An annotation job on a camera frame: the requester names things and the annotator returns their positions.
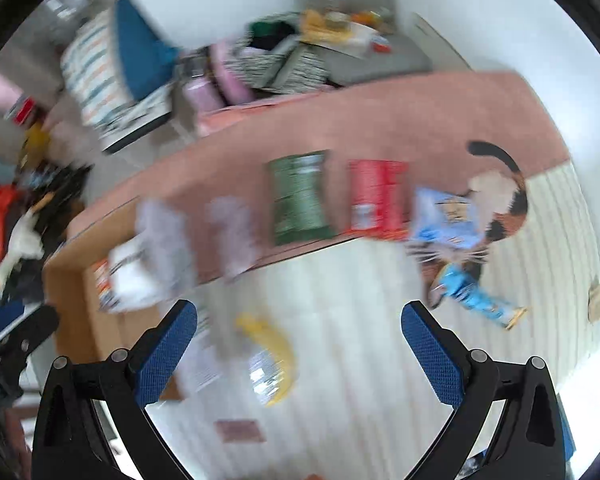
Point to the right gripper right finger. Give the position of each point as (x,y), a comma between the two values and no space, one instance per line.
(468,385)

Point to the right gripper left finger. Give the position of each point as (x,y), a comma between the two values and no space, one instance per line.
(138,380)

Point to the white pillow pack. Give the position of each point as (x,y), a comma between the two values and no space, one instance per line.
(141,273)

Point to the blue cartoon snack bag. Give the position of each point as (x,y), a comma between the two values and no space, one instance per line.
(444,219)

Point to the lilac soft cloth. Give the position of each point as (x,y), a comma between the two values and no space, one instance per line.
(232,221)

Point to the green snack bag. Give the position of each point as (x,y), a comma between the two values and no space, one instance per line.
(299,211)

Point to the orange snack bag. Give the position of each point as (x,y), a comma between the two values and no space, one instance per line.
(107,297)

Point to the cardboard box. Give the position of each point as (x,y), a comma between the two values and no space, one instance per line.
(87,334)

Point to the light blue candy bag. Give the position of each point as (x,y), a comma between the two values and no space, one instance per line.
(453,282)

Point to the yellow snack bag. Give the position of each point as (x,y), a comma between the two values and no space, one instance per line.
(272,365)

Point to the white goose plush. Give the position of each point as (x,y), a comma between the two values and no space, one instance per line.
(24,242)

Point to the red snack bag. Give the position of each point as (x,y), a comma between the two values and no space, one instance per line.
(377,199)

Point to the pink table mat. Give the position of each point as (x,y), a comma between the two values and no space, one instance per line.
(425,121)

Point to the plaid and blue bedding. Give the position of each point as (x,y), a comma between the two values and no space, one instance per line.
(120,73)

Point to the zebra pattern bag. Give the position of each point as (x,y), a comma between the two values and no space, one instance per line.
(292,68)

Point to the grey chair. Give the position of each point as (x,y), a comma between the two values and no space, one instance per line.
(360,42)

